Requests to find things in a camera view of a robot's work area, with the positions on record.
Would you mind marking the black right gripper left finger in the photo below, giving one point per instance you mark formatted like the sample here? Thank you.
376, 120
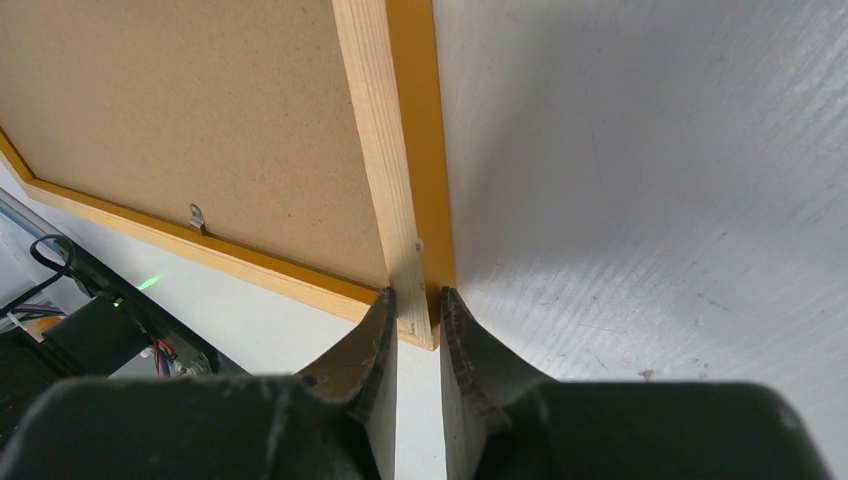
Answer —
333, 419

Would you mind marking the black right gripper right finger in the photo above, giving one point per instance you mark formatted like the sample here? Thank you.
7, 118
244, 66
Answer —
505, 419

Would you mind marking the brown fibreboard frame backing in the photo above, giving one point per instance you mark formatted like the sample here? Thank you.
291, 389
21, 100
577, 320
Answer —
239, 108

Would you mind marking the small metal frame clip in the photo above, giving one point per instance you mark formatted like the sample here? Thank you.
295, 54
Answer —
197, 220

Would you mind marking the yellow wooden picture frame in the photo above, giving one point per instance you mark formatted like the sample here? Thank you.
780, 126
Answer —
390, 60

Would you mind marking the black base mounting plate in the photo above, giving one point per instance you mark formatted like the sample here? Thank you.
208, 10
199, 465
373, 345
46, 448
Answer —
116, 324

